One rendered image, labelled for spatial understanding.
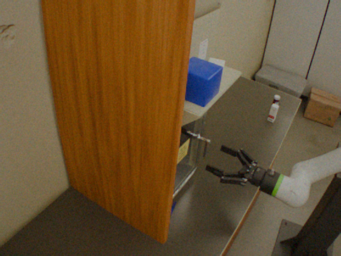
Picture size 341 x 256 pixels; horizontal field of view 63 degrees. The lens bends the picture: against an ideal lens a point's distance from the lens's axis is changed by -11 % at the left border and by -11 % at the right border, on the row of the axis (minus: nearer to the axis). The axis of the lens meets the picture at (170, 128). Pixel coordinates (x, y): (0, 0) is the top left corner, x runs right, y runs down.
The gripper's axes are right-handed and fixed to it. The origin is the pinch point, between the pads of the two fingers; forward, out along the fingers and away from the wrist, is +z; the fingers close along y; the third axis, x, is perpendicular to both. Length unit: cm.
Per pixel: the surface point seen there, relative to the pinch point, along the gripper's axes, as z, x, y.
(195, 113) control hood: 0.6, -36.6, 26.0
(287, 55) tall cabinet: 21, 62, -285
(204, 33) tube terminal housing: 11, -51, 5
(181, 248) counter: -4.9, 20.4, 32.0
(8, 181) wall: 54, -3, 60
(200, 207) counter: -1.3, 20.4, 10.4
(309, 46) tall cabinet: -2, 39, -285
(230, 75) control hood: 1.3, -36.6, 0.1
